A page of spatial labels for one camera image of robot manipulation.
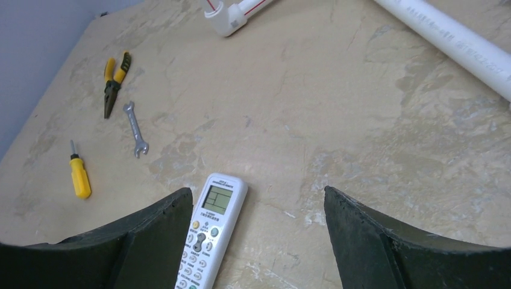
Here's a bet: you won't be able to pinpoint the yellow handled pliers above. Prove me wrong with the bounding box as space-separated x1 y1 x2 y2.
104 51 132 119

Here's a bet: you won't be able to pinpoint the white PVC pipe frame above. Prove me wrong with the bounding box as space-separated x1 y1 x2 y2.
202 0 511 104

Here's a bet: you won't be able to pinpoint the white universal AC remote control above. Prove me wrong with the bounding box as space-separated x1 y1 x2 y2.
175 173 248 288

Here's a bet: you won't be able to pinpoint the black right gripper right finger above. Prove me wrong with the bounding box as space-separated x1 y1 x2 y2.
324 186 510 288

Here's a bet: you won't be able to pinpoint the silver open-end wrench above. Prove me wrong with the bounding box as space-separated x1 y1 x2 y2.
123 101 149 158

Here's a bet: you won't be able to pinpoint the yellow handled screwdriver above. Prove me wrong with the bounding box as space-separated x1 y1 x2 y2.
69 140 92 199

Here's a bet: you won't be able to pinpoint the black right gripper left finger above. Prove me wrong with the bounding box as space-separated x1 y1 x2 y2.
1 187 193 288

